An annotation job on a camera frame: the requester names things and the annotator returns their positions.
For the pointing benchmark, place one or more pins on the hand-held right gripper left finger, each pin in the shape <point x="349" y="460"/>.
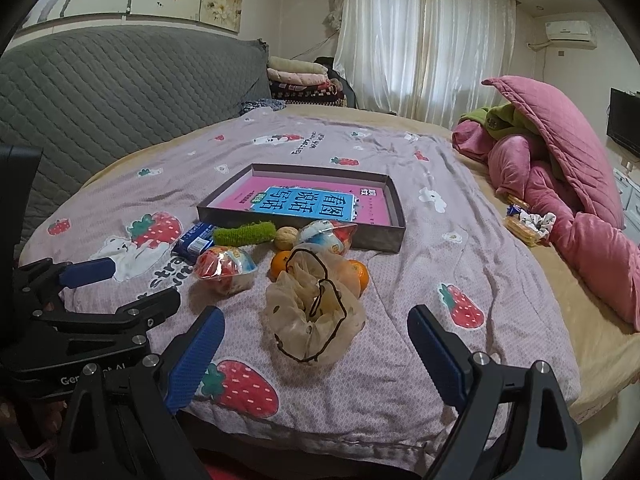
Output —
<point x="195" y="360"/>

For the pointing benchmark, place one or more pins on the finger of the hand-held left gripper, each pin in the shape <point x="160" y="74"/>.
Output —
<point x="90" y="271"/>
<point x="125" y="312"/>

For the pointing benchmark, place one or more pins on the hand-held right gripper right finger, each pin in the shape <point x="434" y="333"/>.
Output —
<point x="440" y="360"/>

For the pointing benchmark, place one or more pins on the red clear-wrapped jelly cup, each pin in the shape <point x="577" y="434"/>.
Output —
<point x="325" y="237"/>
<point x="225" y="267"/>

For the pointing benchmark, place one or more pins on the blue snack packet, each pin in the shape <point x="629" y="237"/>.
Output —
<point x="192" y="242"/>

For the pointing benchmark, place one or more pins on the orange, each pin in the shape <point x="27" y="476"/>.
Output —
<point x="278" y="266"/>
<point x="359" y="275"/>

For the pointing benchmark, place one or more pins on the green fuzzy scrunchie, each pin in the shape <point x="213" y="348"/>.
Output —
<point x="240" y="234"/>

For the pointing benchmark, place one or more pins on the grey shallow cardboard box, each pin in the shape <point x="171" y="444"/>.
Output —
<point x="380" y="240"/>

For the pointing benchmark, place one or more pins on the walnut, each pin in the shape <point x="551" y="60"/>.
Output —
<point x="286" y="238"/>

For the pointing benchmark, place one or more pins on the strawberry printed purple blanket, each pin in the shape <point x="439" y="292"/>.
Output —
<point x="400" y="285"/>

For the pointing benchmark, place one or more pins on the beige bed sheet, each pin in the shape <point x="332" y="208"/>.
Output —
<point x="575" y="320"/>

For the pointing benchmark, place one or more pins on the yellow biscuit packet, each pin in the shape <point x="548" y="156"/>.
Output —
<point x="520" y="230"/>

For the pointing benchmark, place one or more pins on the white floral scrunchie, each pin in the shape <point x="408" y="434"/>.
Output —
<point x="537" y="222"/>

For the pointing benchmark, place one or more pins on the blue candy wrapper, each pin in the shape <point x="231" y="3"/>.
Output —
<point x="515" y="207"/>

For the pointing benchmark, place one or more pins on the pink fleece quilt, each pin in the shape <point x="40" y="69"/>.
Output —
<point x="575" y="240"/>

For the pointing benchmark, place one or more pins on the grey quilted headboard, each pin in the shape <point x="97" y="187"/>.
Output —
<point x="125" y="90"/>

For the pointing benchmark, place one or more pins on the pink and blue book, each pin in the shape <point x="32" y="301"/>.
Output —
<point x="310" y="205"/>

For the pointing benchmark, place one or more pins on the dark blue cloth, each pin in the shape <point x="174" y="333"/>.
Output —
<point x="260" y="106"/>

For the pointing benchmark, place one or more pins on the green blanket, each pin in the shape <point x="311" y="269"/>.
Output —
<point x="500" y="117"/>

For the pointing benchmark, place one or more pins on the white cabinet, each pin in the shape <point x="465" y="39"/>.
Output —
<point x="630" y="185"/>

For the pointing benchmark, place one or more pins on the dark patterned folded blanket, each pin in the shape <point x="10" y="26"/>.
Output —
<point x="305" y="95"/>

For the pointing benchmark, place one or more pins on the pink folded blanket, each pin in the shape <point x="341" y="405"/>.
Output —
<point x="295" y="79"/>

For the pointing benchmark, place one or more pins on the beige folded blanket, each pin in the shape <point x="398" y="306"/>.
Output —
<point x="295" y="65"/>

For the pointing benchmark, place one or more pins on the black television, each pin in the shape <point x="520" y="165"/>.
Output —
<point x="625" y="120"/>

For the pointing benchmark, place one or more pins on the white sheer curtain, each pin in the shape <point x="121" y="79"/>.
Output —
<point x="425" y="35"/>

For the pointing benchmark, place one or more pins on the white air conditioner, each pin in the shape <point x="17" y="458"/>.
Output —
<point x="570" y="32"/>

